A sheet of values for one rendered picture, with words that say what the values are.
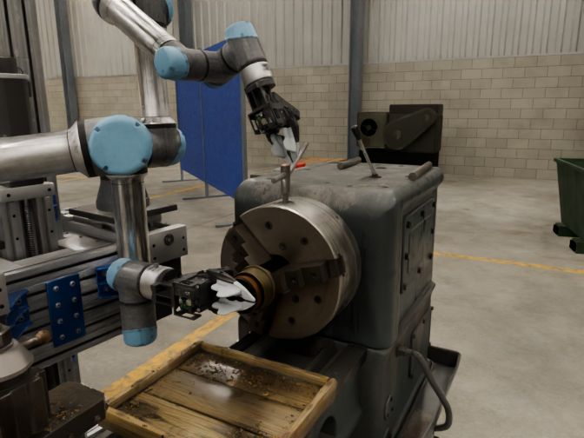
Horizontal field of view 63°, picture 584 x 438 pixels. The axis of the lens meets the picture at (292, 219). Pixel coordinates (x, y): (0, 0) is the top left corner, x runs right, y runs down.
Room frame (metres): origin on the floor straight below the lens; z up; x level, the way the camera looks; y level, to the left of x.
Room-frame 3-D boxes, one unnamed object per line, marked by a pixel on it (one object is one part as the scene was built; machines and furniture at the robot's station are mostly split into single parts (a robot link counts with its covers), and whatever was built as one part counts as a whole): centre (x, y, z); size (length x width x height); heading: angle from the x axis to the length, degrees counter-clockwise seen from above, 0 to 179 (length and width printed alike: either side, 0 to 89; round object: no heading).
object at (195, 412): (0.82, 0.14, 0.89); 0.36 x 0.30 x 0.04; 61
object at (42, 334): (0.60, 0.35, 1.14); 0.04 x 0.02 x 0.02; 151
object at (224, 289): (0.86, 0.12, 1.10); 0.09 x 0.06 x 0.03; 60
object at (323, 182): (1.42, -0.16, 1.06); 0.59 x 0.48 x 0.39; 151
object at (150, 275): (0.95, 0.28, 1.08); 0.08 x 0.05 x 0.08; 150
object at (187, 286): (0.91, 0.22, 1.08); 0.12 x 0.09 x 0.08; 60
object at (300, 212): (1.05, 0.02, 1.08); 0.32 x 0.09 x 0.32; 61
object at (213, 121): (7.73, 1.41, 1.18); 4.12 x 0.80 x 2.35; 24
